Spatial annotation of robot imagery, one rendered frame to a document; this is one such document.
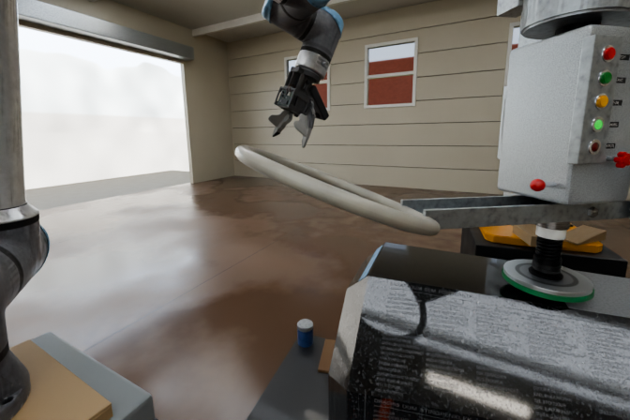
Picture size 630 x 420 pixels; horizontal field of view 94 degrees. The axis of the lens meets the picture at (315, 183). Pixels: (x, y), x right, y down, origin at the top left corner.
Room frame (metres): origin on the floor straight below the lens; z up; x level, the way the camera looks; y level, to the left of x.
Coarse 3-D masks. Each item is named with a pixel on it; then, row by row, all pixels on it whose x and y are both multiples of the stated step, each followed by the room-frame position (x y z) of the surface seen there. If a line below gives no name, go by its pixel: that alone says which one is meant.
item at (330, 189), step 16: (240, 160) 0.57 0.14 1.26; (256, 160) 0.51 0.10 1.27; (272, 160) 0.51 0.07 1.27; (288, 160) 0.86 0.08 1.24; (272, 176) 0.49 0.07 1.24; (288, 176) 0.47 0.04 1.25; (304, 176) 0.47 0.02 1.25; (320, 176) 0.90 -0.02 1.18; (304, 192) 0.46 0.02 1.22; (320, 192) 0.45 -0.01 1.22; (336, 192) 0.45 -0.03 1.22; (352, 192) 0.89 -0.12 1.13; (368, 192) 0.87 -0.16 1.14; (352, 208) 0.44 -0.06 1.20; (368, 208) 0.45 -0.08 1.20; (384, 208) 0.46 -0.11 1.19; (400, 208) 0.77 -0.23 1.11; (384, 224) 0.46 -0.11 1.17; (400, 224) 0.46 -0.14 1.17; (416, 224) 0.48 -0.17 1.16; (432, 224) 0.52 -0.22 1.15
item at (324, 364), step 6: (324, 342) 1.63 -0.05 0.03; (330, 342) 1.63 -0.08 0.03; (324, 348) 1.58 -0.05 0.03; (330, 348) 1.58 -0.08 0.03; (324, 354) 1.53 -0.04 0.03; (330, 354) 1.53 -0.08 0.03; (324, 360) 1.48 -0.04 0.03; (330, 360) 1.48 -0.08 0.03; (324, 366) 1.44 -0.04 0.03; (324, 372) 1.41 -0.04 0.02
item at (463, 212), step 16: (416, 208) 0.79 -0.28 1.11; (432, 208) 0.80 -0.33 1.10; (448, 208) 0.69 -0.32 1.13; (464, 208) 0.69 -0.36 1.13; (480, 208) 0.70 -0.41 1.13; (496, 208) 0.71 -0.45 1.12; (512, 208) 0.72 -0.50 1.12; (528, 208) 0.73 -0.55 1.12; (544, 208) 0.74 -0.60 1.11; (560, 208) 0.75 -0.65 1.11; (576, 208) 0.77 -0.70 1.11; (592, 208) 0.77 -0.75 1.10; (608, 208) 0.79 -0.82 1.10; (624, 208) 0.80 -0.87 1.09; (448, 224) 0.68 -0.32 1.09; (464, 224) 0.69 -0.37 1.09; (480, 224) 0.70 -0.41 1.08; (496, 224) 0.71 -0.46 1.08; (512, 224) 0.72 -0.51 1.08
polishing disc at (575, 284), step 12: (504, 264) 0.89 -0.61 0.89; (516, 264) 0.89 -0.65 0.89; (528, 264) 0.89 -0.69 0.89; (516, 276) 0.82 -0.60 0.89; (528, 276) 0.81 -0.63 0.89; (564, 276) 0.81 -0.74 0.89; (576, 276) 0.81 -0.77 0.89; (540, 288) 0.75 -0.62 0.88; (552, 288) 0.74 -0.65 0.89; (564, 288) 0.74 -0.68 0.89; (576, 288) 0.74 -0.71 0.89; (588, 288) 0.74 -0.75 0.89
